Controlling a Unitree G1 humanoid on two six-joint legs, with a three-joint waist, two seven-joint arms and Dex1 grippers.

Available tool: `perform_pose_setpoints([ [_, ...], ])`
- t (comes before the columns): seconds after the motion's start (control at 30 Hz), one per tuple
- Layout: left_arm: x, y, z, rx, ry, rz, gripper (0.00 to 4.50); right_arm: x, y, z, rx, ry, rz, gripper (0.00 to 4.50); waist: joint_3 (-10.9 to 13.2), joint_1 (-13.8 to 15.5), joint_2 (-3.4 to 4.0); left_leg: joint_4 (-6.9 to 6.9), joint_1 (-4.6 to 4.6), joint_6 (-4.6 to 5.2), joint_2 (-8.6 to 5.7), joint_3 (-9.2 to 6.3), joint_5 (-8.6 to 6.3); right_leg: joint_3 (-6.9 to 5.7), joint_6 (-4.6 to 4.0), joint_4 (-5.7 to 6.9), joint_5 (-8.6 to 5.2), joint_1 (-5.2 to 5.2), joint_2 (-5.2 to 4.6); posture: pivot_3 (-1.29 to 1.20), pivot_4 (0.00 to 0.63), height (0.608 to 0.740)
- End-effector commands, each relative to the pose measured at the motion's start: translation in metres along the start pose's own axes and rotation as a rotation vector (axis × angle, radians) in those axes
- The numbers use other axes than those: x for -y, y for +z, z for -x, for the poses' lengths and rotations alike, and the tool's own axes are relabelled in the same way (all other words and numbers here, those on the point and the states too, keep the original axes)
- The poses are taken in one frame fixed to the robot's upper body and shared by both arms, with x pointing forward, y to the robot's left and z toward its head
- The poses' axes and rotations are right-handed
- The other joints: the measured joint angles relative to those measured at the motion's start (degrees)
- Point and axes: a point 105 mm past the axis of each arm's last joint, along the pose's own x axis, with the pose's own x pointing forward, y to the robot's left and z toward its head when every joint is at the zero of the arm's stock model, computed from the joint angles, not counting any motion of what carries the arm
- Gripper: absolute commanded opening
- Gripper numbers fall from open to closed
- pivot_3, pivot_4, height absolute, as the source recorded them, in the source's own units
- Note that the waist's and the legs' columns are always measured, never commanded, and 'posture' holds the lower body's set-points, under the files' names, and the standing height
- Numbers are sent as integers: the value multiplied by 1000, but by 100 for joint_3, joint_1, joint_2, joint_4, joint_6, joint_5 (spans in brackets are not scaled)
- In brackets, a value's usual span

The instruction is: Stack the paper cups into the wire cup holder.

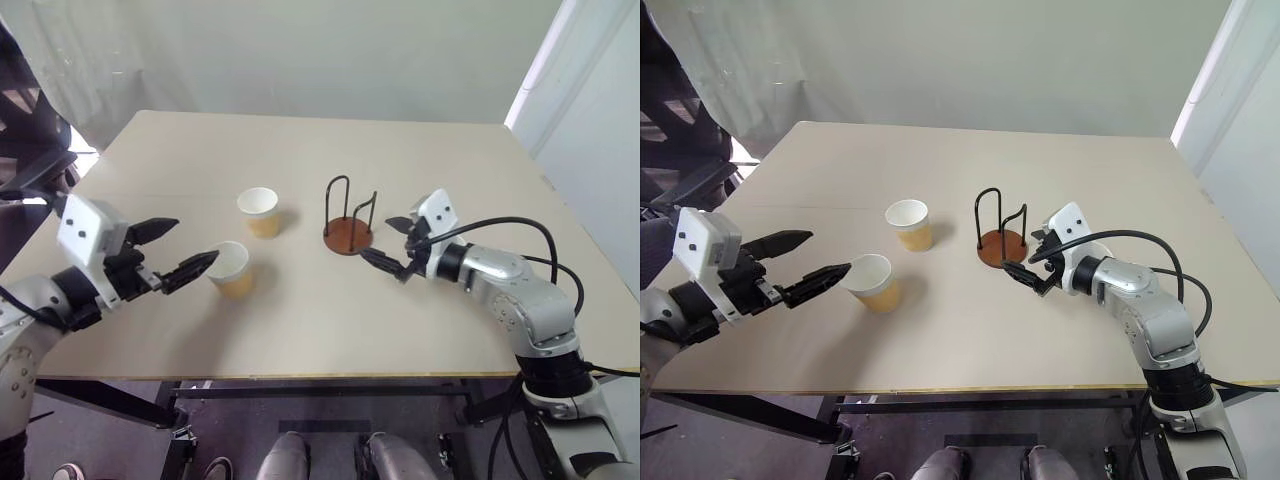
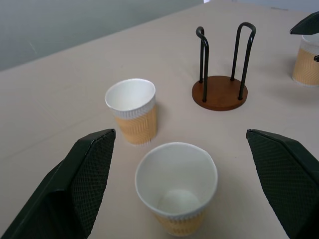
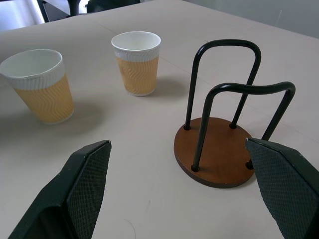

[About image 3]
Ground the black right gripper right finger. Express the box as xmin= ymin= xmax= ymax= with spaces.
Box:
xmin=245 ymin=137 xmax=319 ymax=239

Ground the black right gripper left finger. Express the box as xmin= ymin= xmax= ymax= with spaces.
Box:
xmin=7 ymin=139 xmax=111 ymax=239

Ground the orange and white paper cup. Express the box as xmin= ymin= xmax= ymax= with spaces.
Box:
xmin=0 ymin=49 xmax=75 ymax=125
xmin=111 ymin=31 xmax=161 ymax=98

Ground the black office chair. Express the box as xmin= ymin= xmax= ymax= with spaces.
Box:
xmin=39 ymin=0 xmax=140 ymax=23

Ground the wooden base wire holder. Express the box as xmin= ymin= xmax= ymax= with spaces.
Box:
xmin=173 ymin=39 xmax=297 ymax=189

